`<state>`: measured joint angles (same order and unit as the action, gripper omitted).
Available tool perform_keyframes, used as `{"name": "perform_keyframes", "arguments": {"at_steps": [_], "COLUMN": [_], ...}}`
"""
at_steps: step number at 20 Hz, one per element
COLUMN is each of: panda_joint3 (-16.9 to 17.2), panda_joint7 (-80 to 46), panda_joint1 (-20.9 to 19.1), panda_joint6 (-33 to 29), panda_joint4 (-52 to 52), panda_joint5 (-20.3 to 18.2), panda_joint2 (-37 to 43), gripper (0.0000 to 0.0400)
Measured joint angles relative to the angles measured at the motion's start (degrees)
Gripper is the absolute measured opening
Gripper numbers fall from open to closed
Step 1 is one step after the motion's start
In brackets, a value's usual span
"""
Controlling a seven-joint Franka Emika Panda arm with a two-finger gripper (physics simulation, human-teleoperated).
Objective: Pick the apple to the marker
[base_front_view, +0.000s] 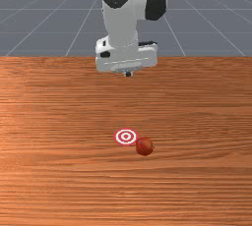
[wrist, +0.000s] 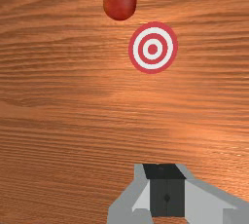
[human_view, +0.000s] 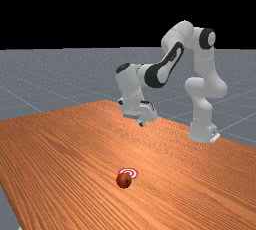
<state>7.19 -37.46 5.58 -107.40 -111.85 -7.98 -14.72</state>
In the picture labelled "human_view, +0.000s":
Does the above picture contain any red apple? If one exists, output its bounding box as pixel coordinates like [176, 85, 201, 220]
[115, 172, 133, 190]

